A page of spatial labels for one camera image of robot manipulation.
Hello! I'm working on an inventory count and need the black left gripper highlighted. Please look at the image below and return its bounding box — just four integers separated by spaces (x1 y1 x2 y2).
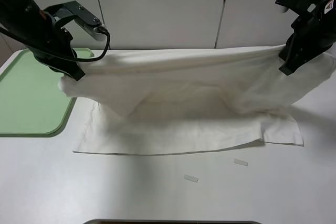
30 12 85 81

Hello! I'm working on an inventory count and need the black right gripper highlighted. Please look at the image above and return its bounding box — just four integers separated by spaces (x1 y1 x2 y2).
279 18 335 75

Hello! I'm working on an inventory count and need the white short sleeve shirt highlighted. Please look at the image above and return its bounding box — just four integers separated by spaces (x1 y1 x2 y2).
59 46 335 155

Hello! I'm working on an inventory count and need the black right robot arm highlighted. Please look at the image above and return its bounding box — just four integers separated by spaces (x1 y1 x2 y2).
279 0 335 76

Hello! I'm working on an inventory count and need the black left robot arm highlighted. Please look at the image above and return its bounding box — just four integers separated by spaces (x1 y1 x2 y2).
1 0 85 81

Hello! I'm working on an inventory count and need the green plastic tray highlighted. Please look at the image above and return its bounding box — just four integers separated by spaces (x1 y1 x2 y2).
0 47 95 138

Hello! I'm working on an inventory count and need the tape strip front right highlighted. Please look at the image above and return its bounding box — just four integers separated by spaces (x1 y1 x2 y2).
234 158 248 166

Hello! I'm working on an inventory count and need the tape strip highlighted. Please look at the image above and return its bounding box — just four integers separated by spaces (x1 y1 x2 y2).
184 175 198 183
234 158 248 166

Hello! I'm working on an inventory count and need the tape strip front centre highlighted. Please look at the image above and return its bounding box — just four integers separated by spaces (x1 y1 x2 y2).
184 175 198 183

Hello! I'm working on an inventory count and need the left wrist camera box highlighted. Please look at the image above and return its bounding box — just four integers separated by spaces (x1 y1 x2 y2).
44 1 109 41

